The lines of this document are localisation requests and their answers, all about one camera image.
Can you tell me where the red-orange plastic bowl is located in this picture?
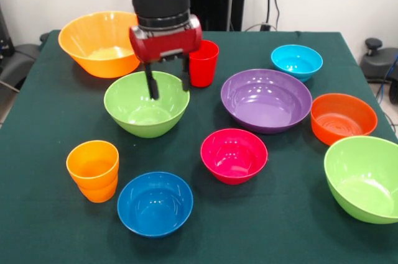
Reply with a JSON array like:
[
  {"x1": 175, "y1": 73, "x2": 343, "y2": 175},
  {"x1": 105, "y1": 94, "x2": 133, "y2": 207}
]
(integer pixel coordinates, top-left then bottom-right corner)
[{"x1": 310, "y1": 93, "x2": 379, "y2": 147}]

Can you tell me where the dark green tablecloth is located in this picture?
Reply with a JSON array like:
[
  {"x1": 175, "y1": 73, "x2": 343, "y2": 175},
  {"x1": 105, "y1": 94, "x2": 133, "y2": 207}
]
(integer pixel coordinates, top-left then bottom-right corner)
[{"x1": 0, "y1": 30, "x2": 398, "y2": 264}]

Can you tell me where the red plastic cup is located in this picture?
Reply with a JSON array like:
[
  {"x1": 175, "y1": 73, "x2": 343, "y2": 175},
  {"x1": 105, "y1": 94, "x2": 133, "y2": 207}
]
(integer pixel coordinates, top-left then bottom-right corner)
[{"x1": 188, "y1": 39, "x2": 220, "y2": 88}]

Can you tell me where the pink plastic bowl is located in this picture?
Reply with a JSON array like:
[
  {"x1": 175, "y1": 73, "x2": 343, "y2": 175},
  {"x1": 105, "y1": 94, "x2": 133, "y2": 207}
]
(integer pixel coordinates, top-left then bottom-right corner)
[{"x1": 200, "y1": 128, "x2": 269, "y2": 186}]

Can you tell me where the blue plastic bowl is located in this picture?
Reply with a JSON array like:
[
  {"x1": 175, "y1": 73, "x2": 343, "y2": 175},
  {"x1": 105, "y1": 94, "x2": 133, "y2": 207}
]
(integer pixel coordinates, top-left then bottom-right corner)
[{"x1": 116, "y1": 171, "x2": 194, "y2": 239}]

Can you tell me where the purple plastic bowl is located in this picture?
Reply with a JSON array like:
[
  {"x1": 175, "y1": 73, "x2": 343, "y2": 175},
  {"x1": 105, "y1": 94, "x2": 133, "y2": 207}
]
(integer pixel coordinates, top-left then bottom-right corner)
[{"x1": 220, "y1": 68, "x2": 313, "y2": 135}]

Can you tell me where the black pedestal foot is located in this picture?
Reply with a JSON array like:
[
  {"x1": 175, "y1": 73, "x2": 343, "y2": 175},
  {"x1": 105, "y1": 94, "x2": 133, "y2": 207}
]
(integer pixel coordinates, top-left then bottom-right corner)
[
  {"x1": 0, "y1": 32, "x2": 50, "y2": 91},
  {"x1": 360, "y1": 37, "x2": 398, "y2": 105}
]

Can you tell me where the green plastic bowl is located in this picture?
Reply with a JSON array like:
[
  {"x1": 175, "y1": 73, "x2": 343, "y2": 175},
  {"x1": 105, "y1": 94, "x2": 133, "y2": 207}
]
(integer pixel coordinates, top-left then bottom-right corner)
[
  {"x1": 323, "y1": 135, "x2": 398, "y2": 225},
  {"x1": 103, "y1": 70, "x2": 191, "y2": 139}
]

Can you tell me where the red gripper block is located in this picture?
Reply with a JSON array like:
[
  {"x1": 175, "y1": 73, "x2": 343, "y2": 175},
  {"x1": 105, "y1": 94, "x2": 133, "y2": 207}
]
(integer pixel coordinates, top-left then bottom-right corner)
[{"x1": 129, "y1": 14, "x2": 203, "y2": 101}]

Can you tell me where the large orange plastic bowl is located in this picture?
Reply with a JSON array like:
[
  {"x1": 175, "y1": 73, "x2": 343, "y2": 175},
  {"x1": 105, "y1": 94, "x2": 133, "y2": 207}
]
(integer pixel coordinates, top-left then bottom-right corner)
[{"x1": 58, "y1": 11, "x2": 142, "y2": 79}]

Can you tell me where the cyan plastic bowl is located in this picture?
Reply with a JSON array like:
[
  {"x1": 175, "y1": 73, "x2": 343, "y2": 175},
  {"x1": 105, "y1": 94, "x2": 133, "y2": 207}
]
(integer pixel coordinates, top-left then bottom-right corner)
[{"x1": 270, "y1": 44, "x2": 324, "y2": 83}]

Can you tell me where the orange plastic cup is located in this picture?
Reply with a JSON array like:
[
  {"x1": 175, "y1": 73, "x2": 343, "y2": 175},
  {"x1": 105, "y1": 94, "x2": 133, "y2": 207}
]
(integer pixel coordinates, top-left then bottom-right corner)
[{"x1": 65, "y1": 140, "x2": 120, "y2": 204}]

